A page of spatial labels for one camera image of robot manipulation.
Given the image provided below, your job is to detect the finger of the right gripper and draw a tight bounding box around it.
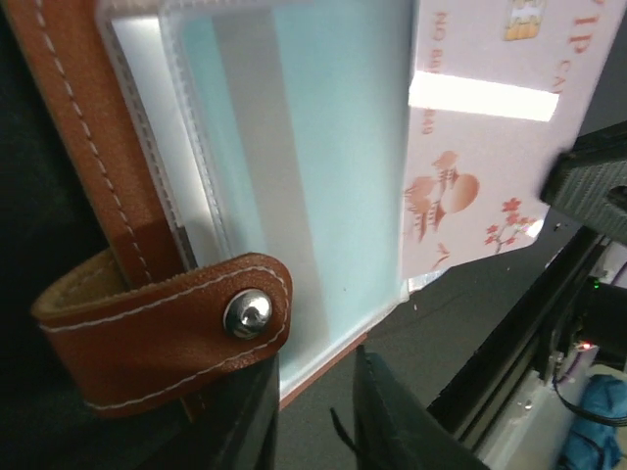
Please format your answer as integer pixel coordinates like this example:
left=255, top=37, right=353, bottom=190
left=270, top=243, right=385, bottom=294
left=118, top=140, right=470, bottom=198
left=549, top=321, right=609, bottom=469
left=540, top=146, right=626, bottom=235

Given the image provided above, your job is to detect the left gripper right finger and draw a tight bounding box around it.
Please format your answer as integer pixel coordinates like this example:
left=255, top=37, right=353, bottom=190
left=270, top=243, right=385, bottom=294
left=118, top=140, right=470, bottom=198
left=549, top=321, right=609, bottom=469
left=330, top=346, right=487, bottom=470

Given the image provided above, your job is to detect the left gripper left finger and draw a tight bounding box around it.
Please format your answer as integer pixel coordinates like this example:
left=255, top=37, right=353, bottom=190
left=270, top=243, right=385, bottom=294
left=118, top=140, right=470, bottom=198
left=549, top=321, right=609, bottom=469
left=141, top=355, right=279, bottom=470

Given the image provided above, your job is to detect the brown leather card holder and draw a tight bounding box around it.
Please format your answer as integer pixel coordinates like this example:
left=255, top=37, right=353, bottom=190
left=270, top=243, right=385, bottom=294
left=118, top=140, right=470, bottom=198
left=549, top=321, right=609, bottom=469
left=9, top=0, right=417, bottom=423

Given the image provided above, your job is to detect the light blue card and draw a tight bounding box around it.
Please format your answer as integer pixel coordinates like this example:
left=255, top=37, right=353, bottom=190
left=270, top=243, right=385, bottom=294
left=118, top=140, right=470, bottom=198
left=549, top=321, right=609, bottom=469
left=180, top=1, right=413, bottom=396

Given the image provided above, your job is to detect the blue cloth object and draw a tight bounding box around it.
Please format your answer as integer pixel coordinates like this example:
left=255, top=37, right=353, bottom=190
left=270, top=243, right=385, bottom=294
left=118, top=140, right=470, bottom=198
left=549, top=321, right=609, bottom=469
left=556, top=374, right=626, bottom=469

